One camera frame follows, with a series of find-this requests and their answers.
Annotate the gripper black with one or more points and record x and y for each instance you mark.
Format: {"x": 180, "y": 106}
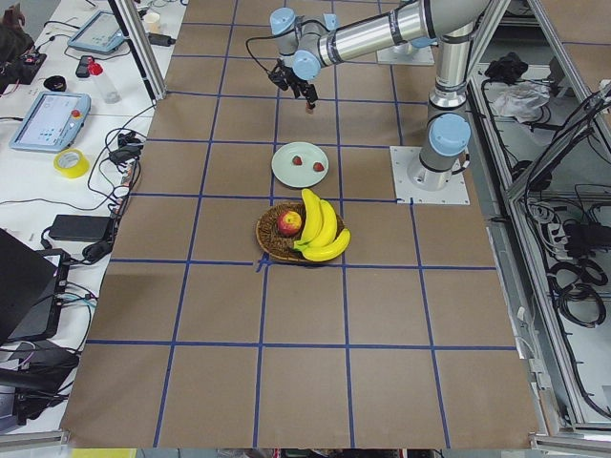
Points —
{"x": 301, "y": 87}

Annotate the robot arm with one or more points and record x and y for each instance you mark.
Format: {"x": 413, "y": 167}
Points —
{"x": 307, "y": 44}

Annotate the light green plate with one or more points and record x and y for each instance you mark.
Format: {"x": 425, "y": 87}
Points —
{"x": 299, "y": 176}

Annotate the red apple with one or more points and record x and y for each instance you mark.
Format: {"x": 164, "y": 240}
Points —
{"x": 289, "y": 223}

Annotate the woven wicker basket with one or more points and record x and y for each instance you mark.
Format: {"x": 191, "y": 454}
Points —
{"x": 280, "y": 247}

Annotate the yellow banana bunch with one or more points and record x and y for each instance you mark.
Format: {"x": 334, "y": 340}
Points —
{"x": 320, "y": 240}

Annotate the paper cup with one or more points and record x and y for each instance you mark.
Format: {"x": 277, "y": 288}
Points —
{"x": 151, "y": 21}

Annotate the clear bottle red cap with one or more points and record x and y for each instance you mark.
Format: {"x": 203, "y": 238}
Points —
{"x": 103, "y": 82}

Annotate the teach pendant far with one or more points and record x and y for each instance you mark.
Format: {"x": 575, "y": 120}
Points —
{"x": 100, "y": 34}

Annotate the teach pendant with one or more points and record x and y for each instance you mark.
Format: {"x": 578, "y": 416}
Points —
{"x": 52, "y": 123}
{"x": 100, "y": 34}

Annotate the black phone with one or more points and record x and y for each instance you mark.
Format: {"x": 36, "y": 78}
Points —
{"x": 82, "y": 69}

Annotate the yellow tape roll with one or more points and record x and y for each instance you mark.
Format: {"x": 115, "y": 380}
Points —
{"x": 71, "y": 163}

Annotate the teach pendant near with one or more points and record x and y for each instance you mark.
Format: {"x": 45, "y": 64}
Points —
{"x": 52, "y": 123}

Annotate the black power adapter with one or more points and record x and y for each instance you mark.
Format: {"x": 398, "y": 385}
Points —
{"x": 79, "y": 228}

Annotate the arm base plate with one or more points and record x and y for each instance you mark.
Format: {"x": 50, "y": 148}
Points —
{"x": 415, "y": 184}
{"x": 406, "y": 55}

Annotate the aluminium frame post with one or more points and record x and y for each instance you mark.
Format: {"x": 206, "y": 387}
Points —
{"x": 131, "y": 27}

